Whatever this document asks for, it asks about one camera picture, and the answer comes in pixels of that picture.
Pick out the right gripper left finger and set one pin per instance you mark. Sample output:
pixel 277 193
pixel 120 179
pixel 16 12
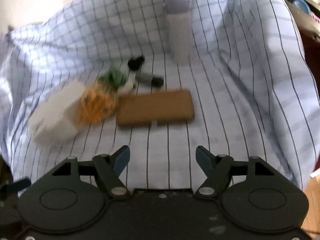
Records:
pixel 108 168

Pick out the white cardboard box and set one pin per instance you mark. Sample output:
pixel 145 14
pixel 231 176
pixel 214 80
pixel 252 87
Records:
pixel 54 121

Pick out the grey black cylinder bottle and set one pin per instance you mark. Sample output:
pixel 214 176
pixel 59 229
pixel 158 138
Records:
pixel 150 80

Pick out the orange crochet flower pouch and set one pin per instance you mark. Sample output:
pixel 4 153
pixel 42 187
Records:
pixel 96 105

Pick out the black dropper cap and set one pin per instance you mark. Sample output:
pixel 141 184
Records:
pixel 135 63

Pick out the brown leather case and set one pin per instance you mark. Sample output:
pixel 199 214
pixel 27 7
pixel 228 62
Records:
pixel 159 107

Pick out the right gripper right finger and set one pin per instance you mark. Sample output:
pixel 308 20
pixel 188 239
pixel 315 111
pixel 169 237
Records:
pixel 216 168

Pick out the blue checkered cloth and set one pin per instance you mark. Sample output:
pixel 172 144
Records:
pixel 252 91

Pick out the green fabric scrunchie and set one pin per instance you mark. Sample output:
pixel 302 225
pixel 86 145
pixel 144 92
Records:
pixel 113 79

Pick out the dark red cloth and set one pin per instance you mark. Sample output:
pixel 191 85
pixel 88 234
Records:
pixel 310 42

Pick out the cluttered side shelf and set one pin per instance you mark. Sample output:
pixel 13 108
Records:
pixel 306 21

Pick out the purple lidded water bottle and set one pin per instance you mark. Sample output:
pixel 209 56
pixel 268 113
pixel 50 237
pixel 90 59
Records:
pixel 177 14

